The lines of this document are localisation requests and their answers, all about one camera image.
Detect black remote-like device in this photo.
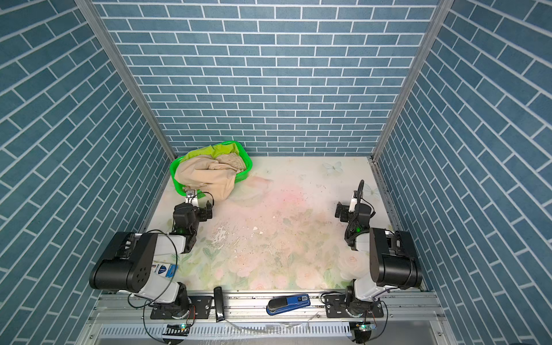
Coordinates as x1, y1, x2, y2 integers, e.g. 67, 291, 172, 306
214, 286, 225, 323

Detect white blue paper card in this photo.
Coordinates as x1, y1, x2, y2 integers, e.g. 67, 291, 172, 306
152, 263, 178, 279

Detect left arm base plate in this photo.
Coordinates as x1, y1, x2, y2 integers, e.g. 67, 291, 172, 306
150, 296, 214, 320

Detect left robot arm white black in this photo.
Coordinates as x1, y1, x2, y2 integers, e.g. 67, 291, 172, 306
89, 201, 214, 319

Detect aluminium front rail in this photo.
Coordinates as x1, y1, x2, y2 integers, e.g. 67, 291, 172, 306
89, 290, 446, 326

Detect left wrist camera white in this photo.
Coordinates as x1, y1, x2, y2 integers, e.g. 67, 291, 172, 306
185, 189, 198, 207

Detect blue black stapler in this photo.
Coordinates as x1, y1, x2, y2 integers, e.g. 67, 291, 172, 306
266, 294, 311, 316

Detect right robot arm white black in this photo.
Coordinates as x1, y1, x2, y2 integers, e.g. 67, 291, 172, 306
335, 203, 423, 306

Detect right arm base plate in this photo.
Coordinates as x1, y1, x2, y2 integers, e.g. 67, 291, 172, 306
320, 293, 384, 319

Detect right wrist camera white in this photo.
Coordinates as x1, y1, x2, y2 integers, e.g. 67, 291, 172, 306
348, 191, 359, 213

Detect beige drawstring shorts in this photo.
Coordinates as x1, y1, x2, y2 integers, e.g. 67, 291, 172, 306
175, 152, 246, 201

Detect left circuit board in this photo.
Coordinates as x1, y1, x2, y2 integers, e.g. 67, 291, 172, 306
162, 323, 191, 338

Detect circuit board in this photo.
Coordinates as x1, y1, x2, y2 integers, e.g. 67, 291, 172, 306
162, 323, 191, 338
349, 322, 375, 344

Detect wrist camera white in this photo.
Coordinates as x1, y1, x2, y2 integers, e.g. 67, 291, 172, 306
348, 191, 359, 213
185, 189, 198, 207

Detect green plastic basket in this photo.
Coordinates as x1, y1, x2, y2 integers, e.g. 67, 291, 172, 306
170, 141, 252, 196

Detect lime green shorts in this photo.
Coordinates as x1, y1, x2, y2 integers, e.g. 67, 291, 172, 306
184, 142, 239, 160

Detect right circuit board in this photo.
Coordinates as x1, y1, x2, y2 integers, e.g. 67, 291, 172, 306
349, 322, 375, 344

